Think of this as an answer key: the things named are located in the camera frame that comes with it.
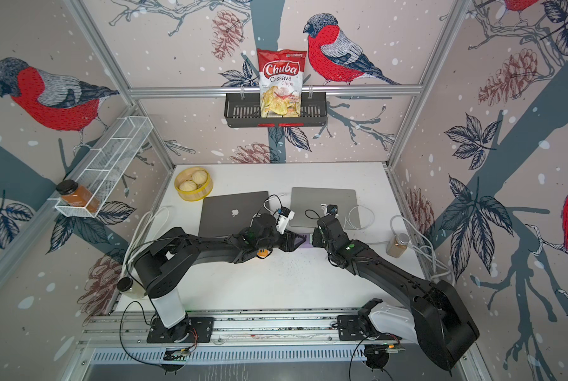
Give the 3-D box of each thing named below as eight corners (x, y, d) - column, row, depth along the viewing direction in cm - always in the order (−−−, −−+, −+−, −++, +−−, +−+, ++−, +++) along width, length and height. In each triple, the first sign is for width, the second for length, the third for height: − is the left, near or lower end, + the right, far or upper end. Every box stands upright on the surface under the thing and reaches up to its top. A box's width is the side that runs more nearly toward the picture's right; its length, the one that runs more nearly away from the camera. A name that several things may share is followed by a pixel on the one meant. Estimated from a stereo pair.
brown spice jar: (384, 257, 91) (394, 245, 83) (386, 242, 95) (395, 229, 87) (397, 261, 90) (408, 249, 82) (398, 246, 94) (409, 233, 86)
